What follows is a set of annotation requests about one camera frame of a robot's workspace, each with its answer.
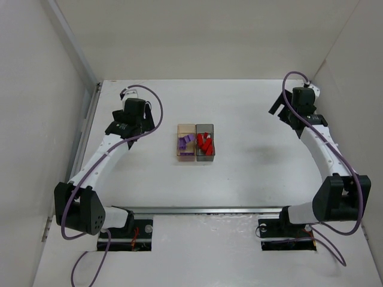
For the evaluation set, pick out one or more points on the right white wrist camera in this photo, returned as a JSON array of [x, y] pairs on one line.
[[315, 89]]

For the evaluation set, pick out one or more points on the purple square lego brick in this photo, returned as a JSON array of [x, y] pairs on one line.
[[181, 144]]

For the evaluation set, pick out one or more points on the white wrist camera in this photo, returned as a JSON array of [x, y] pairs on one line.
[[126, 94], [315, 89]]

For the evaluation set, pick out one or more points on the aluminium front rail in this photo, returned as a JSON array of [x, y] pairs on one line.
[[203, 210]]

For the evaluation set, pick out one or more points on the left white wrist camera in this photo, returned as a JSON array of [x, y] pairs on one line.
[[126, 94]]

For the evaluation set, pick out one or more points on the red flower lego piece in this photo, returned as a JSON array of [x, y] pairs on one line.
[[200, 140]]

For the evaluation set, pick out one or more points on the grey transparent container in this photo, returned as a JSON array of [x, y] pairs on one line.
[[205, 128]]

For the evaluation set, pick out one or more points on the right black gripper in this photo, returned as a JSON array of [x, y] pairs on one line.
[[277, 103]]

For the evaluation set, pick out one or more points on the aluminium left rail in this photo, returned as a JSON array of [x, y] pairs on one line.
[[82, 134]]

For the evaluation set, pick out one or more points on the red curved lego brick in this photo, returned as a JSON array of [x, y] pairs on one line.
[[207, 148]]

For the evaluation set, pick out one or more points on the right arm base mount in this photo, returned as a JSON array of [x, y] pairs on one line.
[[278, 236]]

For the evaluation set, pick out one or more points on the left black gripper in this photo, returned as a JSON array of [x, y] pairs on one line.
[[149, 118]]

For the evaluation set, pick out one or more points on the purple curved lego brick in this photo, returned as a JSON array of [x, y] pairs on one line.
[[187, 154]]

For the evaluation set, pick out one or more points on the purple lego piece with butterfly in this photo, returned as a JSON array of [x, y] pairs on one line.
[[189, 138]]

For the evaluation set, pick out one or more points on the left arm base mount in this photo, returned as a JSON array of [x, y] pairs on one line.
[[125, 231]]

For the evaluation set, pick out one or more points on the aluminium right rail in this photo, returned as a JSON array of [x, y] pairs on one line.
[[340, 202]]

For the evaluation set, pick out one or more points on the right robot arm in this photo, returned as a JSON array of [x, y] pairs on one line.
[[297, 214]]

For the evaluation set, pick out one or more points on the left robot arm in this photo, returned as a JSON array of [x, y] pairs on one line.
[[77, 205]]

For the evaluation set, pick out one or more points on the aluminium rail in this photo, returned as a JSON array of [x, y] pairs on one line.
[[203, 210], [340, 202], [82, 134]]

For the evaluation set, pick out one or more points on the amber transparent container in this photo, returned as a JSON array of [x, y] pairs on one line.
[[183, 130]]

